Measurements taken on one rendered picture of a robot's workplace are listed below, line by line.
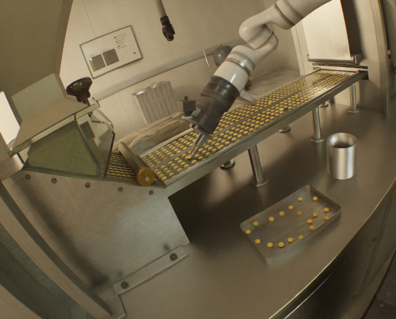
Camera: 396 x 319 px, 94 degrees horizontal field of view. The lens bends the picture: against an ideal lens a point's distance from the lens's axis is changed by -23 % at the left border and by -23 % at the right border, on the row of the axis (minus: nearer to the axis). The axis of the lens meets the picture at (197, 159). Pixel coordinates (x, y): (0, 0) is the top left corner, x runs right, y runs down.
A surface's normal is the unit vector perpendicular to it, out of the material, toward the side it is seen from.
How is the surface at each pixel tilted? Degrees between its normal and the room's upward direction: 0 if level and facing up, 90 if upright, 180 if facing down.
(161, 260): 0
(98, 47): 90
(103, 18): 90
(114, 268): 90
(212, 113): 80
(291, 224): 0
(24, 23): 114
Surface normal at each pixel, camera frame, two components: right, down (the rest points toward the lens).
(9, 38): 0.55, 0.60
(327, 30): -0.83, 0.47
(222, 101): 0.32, 0.19
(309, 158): -0.30, -0.84
